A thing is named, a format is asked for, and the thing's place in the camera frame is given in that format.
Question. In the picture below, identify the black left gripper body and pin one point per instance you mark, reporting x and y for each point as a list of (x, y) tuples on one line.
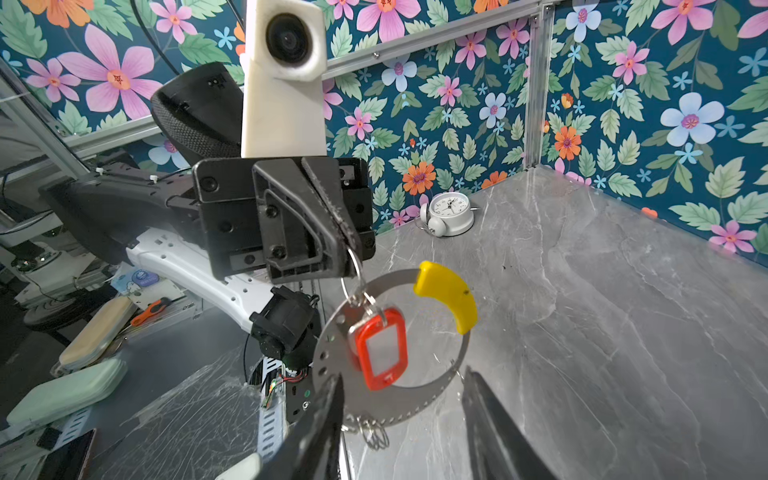
[(228, 210)]

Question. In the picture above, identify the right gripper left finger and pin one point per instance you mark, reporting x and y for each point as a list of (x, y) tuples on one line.
[(312, 448)]

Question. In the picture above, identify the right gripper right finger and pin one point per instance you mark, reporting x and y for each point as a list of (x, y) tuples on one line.
[(497, 447)]

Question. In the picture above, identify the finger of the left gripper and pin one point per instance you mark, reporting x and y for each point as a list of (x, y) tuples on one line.
[(329, 177), (297, 245)]

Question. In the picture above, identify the large grey perforated keyring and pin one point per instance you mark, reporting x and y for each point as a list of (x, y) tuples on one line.
[(369, 409)]

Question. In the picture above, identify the key with red tag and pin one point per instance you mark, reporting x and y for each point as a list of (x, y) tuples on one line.
[(379, 343)]

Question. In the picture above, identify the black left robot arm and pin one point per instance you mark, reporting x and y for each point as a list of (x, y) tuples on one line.
[(125, 214)]

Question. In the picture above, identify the white device at front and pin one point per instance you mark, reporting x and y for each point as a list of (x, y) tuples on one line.
[(246, 469)]

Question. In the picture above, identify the white alarm clock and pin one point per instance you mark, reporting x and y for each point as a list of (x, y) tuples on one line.
[(448, 214)]

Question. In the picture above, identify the beige oblong case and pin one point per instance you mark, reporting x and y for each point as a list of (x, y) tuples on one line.
[(92, 342)]

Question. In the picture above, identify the pale green case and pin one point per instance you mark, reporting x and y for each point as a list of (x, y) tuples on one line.
[(63, 396)]

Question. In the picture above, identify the dark smartphone on bench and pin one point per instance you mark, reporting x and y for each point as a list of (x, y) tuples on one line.
[(71, 461)]

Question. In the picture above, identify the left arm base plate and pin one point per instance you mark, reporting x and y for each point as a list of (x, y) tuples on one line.
[(283, 389)]

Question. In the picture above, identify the orange handled tool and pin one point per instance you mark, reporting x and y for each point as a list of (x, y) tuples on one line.
[(152, 311)]

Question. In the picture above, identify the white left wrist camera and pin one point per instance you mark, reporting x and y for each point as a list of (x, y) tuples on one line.
[(284, 60)]

